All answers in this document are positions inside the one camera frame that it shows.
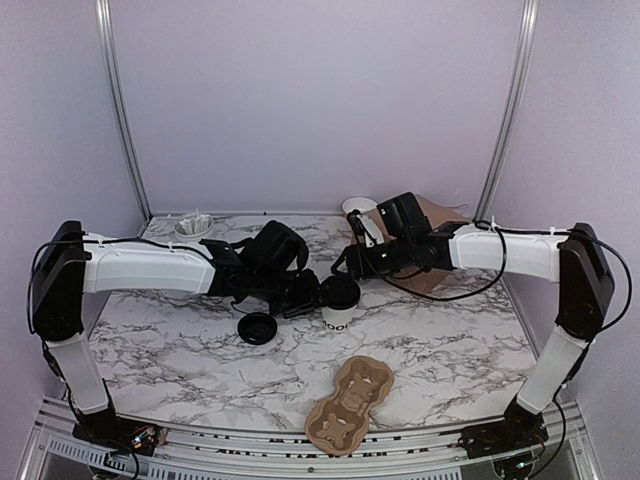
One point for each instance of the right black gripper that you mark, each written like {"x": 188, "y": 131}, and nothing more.
{"x": 358, "y": 264}

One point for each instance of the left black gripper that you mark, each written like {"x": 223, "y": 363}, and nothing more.
{"x": 308, "y": 301}

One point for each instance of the black plastic cup lid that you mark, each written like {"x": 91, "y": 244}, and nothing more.
{"x": 257, "y": 328}

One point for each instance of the single white paper cup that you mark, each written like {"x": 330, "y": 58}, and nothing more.
{"x": 337, "y": 319}

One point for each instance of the brown paper bag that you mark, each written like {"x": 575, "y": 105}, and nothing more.
{"x": 444, "y": 222}

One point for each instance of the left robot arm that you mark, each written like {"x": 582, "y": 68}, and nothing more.
{"x": 76, "y": 263}

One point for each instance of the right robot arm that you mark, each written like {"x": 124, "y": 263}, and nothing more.
{"x": 568, "y": 267}

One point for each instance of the orange bowl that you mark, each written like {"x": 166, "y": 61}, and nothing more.
{"x": 362, "y": 204}

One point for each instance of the white canister with stirrers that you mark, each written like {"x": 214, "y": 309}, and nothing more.
{"x": 193, "y": 226}

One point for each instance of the brown cardboard cup carrier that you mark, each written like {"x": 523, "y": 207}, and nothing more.
{"x": 338, "y": 423}

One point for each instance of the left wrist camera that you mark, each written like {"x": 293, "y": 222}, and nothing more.
{"x": 275, "y": 248}

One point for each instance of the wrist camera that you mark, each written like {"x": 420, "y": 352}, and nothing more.
{"x": 275, "y": 248}
{"x": 400, "y": 217}

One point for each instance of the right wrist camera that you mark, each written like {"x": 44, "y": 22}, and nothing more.
{"x": 400, "y": 217}

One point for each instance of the aluminium front rail base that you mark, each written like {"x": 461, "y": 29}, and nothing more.
{"x": 196, "y": 452}

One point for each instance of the right aluminium frame post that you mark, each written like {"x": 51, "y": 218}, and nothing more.
{"x": 515, "y": 94}

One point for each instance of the aluminium frame post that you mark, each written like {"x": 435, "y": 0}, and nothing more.
{"x": 515, "y": 94}
{"x": 109, "y": 52}

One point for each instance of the left aluminium frame post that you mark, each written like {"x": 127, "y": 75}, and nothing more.
{"x": 109, "y": 52}

